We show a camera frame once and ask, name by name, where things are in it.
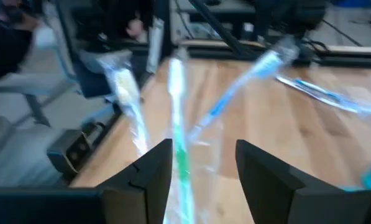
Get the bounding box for green toothbrush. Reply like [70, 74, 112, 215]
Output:
[163, 46, 198, 224]

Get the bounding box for blue toothbrush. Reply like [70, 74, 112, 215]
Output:
[186, 35, 301, 144]

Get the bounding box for orange toothbrush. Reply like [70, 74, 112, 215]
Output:
[96, 51, 150, 156]

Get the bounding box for person's hand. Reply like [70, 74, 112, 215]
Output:
[125, 17, 146, 42]

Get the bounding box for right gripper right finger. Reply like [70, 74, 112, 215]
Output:
[236, 139, 344, 224]

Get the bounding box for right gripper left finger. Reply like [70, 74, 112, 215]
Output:
[96, 138, 174, 224]

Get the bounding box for silver frame bracket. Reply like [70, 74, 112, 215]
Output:
[146, 17, 165, 75]

